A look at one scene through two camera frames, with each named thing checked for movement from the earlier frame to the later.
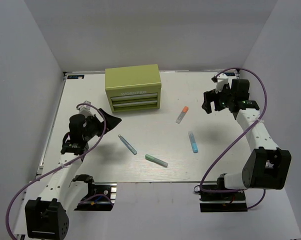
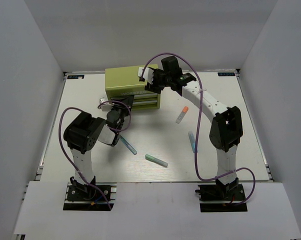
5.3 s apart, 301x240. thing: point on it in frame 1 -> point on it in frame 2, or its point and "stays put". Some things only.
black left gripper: [111, 121] -> [128, 100]
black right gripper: [209, 96] -> [154, 87]
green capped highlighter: [156, 160] stays put
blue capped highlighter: [193, 142] stays put
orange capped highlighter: [182, 114] stays put
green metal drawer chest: [133, 87] stays put
